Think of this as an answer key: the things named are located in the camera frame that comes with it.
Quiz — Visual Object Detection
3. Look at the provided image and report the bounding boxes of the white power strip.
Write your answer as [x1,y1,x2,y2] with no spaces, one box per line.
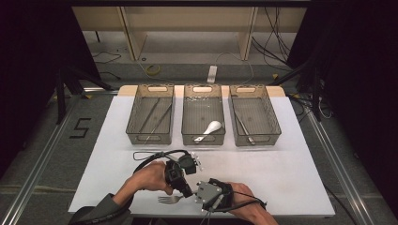
[207,65,219,84]

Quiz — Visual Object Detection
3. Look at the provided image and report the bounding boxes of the person's right hand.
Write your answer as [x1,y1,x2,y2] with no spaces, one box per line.
[227,182,268,219]

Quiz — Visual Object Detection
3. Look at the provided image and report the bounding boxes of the thin black floor cable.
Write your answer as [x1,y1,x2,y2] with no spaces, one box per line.
[92,51,123,66]

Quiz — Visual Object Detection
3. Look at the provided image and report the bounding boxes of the white ceramic spoon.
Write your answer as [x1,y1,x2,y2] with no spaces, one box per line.
[193,120,223,144]

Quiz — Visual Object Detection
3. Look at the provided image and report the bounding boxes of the silver metal fork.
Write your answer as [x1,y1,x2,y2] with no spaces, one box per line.
[157,194,187,205]

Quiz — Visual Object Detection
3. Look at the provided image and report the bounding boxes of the black metal stand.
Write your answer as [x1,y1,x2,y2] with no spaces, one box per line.
[54,65,115,125]
[268,59,324,123]

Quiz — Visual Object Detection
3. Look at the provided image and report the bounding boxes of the wooden shelf unit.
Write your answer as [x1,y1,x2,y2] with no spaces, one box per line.
[72,6,308,62]

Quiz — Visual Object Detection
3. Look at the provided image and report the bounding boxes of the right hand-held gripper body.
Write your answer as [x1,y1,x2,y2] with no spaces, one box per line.
[194,177,235,214]

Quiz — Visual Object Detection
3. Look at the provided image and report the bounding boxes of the smoky clear plastic bin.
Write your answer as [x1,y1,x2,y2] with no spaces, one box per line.
[125,83,175,145]
[181,83,227,146]
[228,83,283,147]

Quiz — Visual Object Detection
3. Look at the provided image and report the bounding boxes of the aluminium floor rail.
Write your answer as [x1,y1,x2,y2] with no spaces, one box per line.
[303,109,376,225]
[0,93,83,225]

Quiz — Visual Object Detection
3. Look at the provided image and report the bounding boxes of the black curtain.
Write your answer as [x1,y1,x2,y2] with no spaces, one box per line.
[286,0,398,217]
[0,0,101,177]

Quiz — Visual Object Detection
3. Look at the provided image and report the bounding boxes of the black cable bundle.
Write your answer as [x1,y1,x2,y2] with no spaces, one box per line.
[251,6,302,69]

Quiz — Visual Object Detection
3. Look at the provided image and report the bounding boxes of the right hand-held gripper cable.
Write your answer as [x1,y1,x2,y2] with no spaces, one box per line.
[200,190,268,225]

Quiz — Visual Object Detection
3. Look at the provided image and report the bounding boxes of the white table sheet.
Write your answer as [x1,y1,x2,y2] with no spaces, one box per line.
[68,95,336,218]

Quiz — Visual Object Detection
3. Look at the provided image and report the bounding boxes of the white floor cable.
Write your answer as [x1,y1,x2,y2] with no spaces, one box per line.
[136,51,255,86]

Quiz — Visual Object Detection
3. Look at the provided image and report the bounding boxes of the silver metal knife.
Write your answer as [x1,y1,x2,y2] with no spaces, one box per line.
[232,108,257,146]

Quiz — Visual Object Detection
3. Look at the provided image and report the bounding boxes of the yellow tape roll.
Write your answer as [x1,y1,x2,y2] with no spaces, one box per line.
[145,64,161,76]

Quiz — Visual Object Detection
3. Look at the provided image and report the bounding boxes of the metal chopstick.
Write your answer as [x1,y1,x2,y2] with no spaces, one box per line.
[138,97,161,134]
[144,102,174,144]

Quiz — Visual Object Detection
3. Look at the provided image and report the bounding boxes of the person's left hand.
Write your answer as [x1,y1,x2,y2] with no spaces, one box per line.
[130,160,175,196]

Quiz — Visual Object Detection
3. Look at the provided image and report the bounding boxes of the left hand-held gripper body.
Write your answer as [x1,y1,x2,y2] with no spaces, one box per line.
[164,151,204,192]

